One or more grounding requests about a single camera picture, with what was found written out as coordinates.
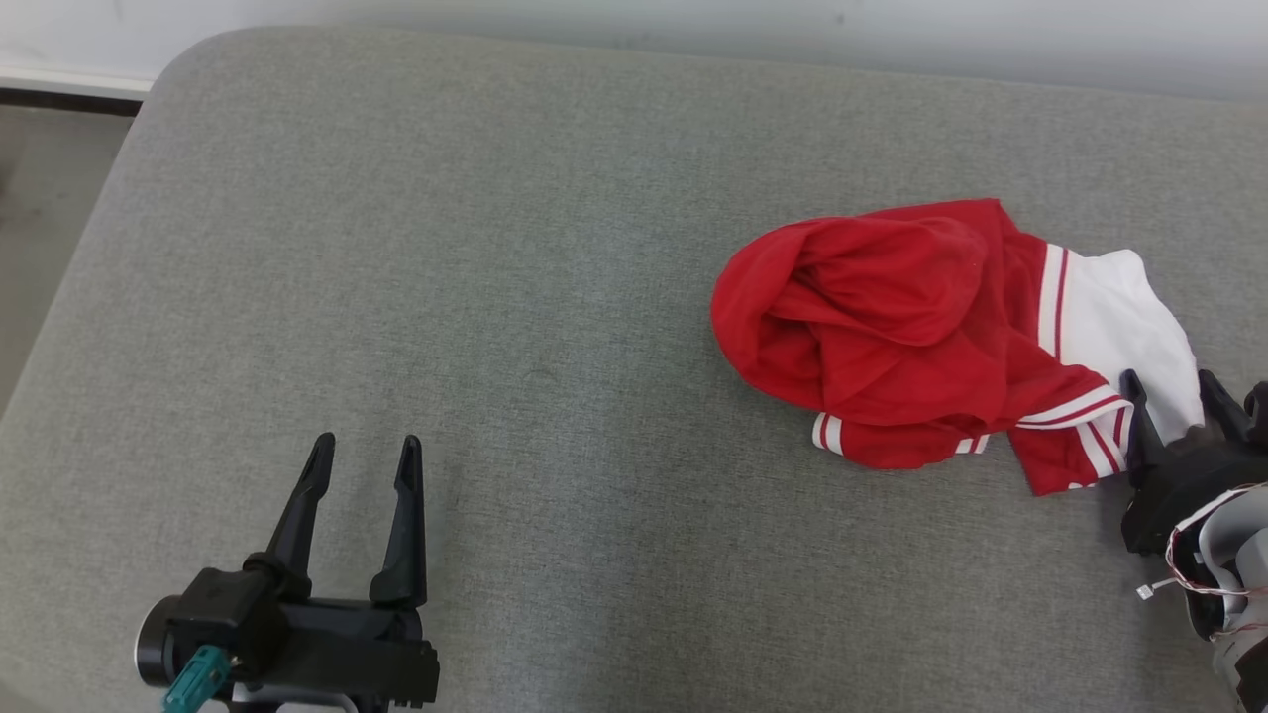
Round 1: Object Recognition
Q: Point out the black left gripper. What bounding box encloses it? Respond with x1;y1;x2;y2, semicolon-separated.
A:
233;433;440;713

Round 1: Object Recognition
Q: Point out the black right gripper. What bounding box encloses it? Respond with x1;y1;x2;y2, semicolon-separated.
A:
1120;369;1268;556

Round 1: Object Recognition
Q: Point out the red white basketball jersey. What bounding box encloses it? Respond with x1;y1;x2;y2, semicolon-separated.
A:
710;198;1205;496

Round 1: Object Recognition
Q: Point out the white baseboard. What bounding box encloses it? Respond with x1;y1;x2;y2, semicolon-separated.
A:
0;67;152;101

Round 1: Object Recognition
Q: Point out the teal left camera connector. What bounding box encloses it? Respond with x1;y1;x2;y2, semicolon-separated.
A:
161;645;232;713

